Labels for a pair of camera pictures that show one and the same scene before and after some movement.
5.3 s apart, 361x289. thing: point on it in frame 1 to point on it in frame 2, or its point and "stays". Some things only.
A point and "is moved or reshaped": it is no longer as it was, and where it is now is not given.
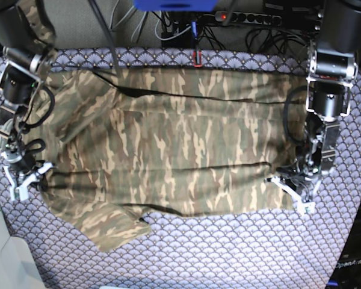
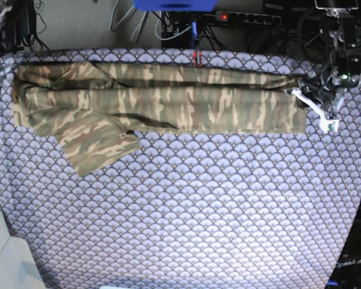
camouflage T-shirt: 117,146 is moved or reshaped
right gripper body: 287,177 to 317,99
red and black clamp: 194,59 stays
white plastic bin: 8,268 stays
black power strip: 261,18 stays
